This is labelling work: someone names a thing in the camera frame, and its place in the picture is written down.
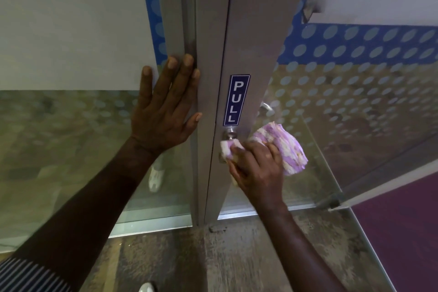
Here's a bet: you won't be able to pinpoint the purple striped cleaning cloth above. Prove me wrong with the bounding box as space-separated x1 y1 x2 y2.
219 122 309 177

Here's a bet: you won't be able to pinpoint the striped shirt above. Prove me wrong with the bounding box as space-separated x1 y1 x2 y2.
0 256 71 292

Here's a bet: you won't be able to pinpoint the blue pull sign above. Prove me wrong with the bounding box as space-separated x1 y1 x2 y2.
223 73 251 127

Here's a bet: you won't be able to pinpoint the person's right hand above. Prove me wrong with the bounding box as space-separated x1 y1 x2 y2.
227 140 286 212

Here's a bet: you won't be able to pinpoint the aluminium framed glass door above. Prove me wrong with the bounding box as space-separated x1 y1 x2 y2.
203 0 438 224

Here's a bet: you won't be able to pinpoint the dotted glass partition panel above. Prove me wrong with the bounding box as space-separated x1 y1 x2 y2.
0 0 235 256

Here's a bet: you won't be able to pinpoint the person's right forearm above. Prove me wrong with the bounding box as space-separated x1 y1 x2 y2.
258 199 348 292

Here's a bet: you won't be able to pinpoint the person's left forearm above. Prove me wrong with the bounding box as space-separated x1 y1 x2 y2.
12 137 162 290

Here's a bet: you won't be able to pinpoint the person's left hand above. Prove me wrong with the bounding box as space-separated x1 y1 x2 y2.
130 54 203 157

